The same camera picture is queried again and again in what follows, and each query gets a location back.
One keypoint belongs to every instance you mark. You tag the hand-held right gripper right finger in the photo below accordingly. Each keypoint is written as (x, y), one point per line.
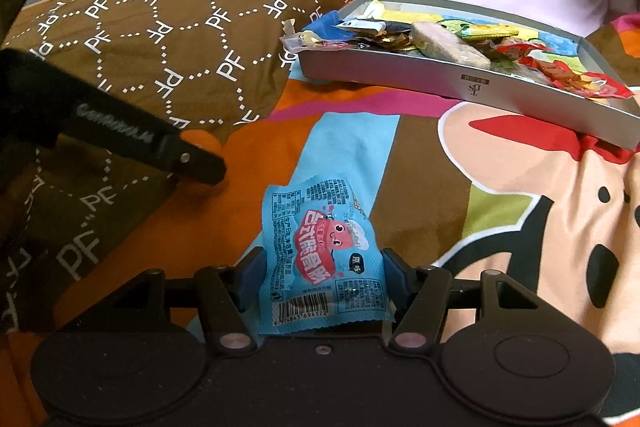
(396, 277)

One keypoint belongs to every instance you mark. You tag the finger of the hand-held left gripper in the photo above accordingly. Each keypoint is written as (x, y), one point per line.
(200, 162)

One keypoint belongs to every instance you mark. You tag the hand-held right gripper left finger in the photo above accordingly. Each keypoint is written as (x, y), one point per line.
(247, 279)

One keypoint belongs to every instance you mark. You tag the light blue snack packet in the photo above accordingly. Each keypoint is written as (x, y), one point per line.
(325, 257)

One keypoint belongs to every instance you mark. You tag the small clear white packet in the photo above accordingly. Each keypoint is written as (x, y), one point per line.
(305, 39)

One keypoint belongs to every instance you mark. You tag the grey cardboard tray with drawing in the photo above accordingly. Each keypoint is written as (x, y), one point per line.
(425, 77)

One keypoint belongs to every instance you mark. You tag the gold snack packet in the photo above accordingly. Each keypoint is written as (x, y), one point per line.
(392, 41)

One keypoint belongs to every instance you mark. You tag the dark blue stick packet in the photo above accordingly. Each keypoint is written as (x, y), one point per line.
(395, 27)

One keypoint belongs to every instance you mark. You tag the clear rice bar packet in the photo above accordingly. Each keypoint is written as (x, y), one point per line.
(445, 44)

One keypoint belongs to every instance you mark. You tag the small red white candy packet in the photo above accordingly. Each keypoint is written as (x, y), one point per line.
(517, 49)

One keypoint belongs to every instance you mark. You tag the orange red spicy strip packet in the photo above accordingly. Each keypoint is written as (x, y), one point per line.
(555, 72)

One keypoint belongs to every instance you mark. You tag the yellow green snack packet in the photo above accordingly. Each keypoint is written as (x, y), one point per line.
(490, 31)

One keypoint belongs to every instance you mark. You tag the red snack packet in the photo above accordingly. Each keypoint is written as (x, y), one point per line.
(612, 89)

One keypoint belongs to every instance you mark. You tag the brown patterned quilt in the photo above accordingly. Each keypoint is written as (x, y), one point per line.
(175, 32)

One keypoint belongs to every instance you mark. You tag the colourful cartoon blanket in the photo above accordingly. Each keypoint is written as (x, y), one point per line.
(500, 207)

